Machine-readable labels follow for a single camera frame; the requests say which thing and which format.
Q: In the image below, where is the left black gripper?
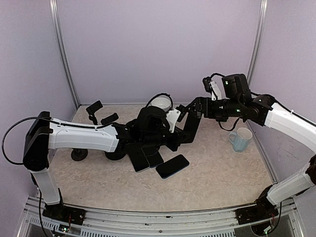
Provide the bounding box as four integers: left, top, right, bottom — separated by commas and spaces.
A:
142, 127, 190, 152

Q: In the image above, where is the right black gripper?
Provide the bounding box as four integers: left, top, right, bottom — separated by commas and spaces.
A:
185, 96, 243, 119

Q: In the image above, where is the black phone white edge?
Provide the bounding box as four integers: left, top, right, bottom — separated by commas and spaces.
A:
127, 147, 150, 172

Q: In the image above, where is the small round-base phone stand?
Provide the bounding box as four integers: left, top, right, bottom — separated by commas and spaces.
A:
71, 149, 88, 161

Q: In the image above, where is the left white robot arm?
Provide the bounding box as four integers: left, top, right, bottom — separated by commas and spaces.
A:
23, 106, 184, 220

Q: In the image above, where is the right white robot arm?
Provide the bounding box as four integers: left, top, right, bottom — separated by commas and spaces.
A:
176, 95, 316, 219

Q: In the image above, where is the tall black phone stand front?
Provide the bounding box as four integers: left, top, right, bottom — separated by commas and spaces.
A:
101, 113, 126, 160

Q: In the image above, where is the tall black phone stand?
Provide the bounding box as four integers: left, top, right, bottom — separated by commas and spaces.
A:
101, 113, 126, 160
86, 100, 103, 125

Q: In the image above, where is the black phone blue edge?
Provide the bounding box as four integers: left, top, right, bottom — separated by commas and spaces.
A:
156, 155, 190, 179

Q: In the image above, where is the tall black phone stand rear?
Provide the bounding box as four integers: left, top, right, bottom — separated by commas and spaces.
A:
86, 100, 103, 125

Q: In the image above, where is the white ceramic bowl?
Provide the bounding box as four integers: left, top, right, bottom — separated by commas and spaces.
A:
150, 96, 171, 112

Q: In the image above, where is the light blue mug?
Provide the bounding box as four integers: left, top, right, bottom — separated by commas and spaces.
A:
228, 127, 253, 153

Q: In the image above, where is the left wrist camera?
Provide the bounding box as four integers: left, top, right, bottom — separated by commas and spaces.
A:
166, 108, 181, 133

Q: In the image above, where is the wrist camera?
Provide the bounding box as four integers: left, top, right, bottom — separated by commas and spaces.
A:
202, 77, 222, 101
166, 108, 181, 133

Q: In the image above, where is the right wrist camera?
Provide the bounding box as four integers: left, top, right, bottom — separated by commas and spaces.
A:
202, 77, 222, 101

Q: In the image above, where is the right aluminium corner post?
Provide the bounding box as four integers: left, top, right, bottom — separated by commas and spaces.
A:
247, 0, 268, 85

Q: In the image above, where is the aluminium corner post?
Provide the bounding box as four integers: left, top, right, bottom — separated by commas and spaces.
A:
49, 0, 81, 109
247, 0, 268, 85

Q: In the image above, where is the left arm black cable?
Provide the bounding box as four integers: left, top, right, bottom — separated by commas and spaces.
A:
1, 117, 54, 165

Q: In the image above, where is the aluminium front rail frame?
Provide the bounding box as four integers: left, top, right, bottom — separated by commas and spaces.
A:
18, 195, 304, 237

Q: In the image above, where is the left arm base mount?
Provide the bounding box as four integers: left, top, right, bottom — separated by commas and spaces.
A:
42, 205, 86, 226

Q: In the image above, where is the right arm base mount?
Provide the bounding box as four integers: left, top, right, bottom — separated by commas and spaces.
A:
236, 202, 279, 225

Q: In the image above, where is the left aluminium corner post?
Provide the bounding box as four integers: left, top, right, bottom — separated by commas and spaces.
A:
49, 0, 81, 109

